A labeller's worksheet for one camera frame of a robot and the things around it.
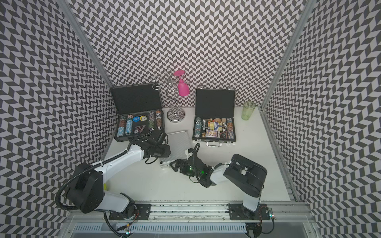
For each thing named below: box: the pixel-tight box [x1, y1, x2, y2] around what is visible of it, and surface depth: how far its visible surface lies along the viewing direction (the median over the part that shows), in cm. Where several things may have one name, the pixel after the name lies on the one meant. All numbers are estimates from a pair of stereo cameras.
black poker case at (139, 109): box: [109, 82, 166, 142], surface depth 107 cm
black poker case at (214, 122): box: [192, 89, 237, 148], surface depth 108 cm
